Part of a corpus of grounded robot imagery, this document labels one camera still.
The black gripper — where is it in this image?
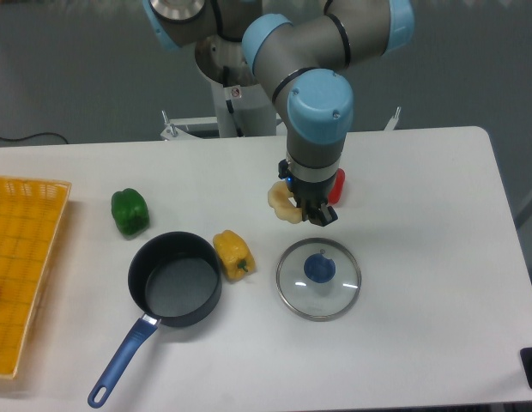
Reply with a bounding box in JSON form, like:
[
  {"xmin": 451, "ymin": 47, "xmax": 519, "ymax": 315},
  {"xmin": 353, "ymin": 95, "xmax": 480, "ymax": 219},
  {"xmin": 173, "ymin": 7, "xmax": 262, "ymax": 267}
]
[{"xmin": 278, "ymin": 159, "xmax": 338, "ymax": 227}]

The pale glazed donut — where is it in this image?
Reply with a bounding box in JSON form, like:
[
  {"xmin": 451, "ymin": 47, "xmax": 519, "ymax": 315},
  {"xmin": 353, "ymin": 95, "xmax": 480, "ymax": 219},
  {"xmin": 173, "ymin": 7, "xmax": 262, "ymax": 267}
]
[{"xmin": 268, "ymin": 181, "xmax": 303, "ymax": 224}]

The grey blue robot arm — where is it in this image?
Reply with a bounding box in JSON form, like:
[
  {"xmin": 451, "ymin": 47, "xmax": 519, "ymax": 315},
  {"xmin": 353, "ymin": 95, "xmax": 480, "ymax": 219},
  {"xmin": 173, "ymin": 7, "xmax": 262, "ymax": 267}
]
[{"xmin": 143, "ymin": 1, "xmax": 414, "ymax": 227}]

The red bell pepper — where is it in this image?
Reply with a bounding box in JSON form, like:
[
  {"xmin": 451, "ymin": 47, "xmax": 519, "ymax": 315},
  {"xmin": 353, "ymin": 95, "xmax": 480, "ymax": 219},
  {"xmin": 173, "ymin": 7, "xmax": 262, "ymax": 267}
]
[{"xmin": 328, "ymin": 168, "xmax": 346, "ymax": 205}]

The glass lid with blue knob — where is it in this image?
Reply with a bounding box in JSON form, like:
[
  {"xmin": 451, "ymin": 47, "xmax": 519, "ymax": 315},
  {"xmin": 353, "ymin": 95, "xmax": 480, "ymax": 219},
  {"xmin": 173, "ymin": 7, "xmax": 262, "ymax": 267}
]
[{"xmin": 275, "ymin": 238, "xmax": 362, "ymax": 321}]

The yellow bell pepper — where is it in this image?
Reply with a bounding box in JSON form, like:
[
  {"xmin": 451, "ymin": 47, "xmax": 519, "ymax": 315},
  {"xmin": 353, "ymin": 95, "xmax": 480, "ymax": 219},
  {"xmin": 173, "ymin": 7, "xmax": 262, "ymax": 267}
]
[{"xmin": 213, "ymin": 230, "xmax": 257, "ymax": 282}]

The green bell pepper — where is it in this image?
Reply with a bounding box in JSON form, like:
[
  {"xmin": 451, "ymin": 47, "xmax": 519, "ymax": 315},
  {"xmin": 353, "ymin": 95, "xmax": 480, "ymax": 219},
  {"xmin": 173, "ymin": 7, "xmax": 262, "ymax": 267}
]
[{"xmin": 111, "ymin": 188, "xmax": 150, "ymax": 237}]

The yellow woven basket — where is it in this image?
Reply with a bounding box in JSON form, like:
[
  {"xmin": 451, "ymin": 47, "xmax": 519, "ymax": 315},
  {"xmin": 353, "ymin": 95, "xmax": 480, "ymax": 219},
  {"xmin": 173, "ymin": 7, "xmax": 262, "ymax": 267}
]
[{"xmin": 0, "ymin": 176, "xmax": 71, "ymax": 379}]

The dark pot with blue handle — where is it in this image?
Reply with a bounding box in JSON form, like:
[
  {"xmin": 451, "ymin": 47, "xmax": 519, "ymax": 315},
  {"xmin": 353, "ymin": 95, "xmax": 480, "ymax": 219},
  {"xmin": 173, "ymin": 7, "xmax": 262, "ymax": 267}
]
[{"xmin": 88, "ymin": 232, "xmax": 222, "ymax": 409}]

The black floor cable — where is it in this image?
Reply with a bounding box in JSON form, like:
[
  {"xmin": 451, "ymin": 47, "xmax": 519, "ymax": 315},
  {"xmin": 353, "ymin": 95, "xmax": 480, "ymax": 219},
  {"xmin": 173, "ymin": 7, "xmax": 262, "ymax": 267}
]
[{"xmin": 0, "ymin": 132, "xmax": 70, "ymax": 145}]

